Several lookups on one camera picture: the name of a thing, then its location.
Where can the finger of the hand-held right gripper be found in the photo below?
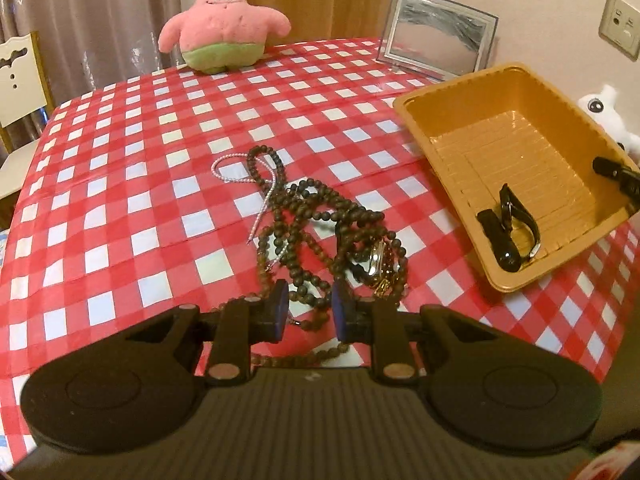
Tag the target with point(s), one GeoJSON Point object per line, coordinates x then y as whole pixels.
{"type": "Point", "coordinates": [620, 174]}

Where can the cream wooden chair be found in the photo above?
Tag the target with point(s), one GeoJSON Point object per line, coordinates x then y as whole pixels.
{"type": "Point", "coordinates": [17, 80]}

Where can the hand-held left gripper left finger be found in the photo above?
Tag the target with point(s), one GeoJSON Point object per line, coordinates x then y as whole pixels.
{"type": "Point", "coordinates": [279, 310]}

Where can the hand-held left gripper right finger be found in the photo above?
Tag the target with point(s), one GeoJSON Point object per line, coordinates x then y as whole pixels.
{"type": "Point", "coordinates": [341, 310]}

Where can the sheer grey curtain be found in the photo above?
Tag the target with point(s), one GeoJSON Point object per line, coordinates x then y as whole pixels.
{"type": "Point", "coordinates": [100, 15]}

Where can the orange plastic tray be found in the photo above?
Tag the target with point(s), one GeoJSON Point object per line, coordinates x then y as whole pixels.
{"type": "Point", "coordinates": [500, 140]}

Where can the pink starfish plush toy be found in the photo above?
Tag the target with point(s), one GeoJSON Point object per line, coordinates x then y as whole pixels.
{"type": "Point", "coordinates": [225, 20]}

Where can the white plush toy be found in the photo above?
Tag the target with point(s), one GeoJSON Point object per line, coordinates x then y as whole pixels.
{"type": "Point", "coordinates": [607, 110]}

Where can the red white checkered tablecloth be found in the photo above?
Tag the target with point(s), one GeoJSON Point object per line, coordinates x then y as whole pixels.
{"type": "Point", "coordinates": [125, 185]}

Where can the clear glass picture frame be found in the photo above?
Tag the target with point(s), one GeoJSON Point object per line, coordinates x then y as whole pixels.
{"type": "Point", "coordinates": [435, 35]}

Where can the beige wall socket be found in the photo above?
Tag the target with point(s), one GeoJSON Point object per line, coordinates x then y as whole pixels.
{"type": "Point", "coordinates": [622, 22]}

